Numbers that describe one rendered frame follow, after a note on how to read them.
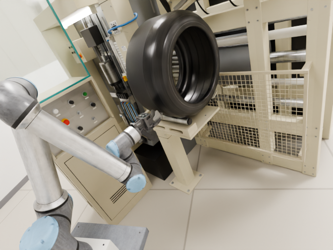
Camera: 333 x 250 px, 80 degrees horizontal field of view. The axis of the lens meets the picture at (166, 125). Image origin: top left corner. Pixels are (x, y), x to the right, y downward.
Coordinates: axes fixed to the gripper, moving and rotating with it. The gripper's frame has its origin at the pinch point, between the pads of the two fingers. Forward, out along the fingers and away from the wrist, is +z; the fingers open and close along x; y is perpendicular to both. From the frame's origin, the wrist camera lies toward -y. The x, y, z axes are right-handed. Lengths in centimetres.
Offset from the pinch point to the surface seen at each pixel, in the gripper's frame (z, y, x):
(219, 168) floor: 51, -102, 11
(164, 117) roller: 10.4, -10.9, 11.6
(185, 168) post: 23, -81, 28
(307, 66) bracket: 67, -3, -56
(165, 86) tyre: 0.3, 18.7, -11.8
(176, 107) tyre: 3.0, 4.2, -11.1
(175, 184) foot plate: 14, -101, 42
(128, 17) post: 25, 52, 28
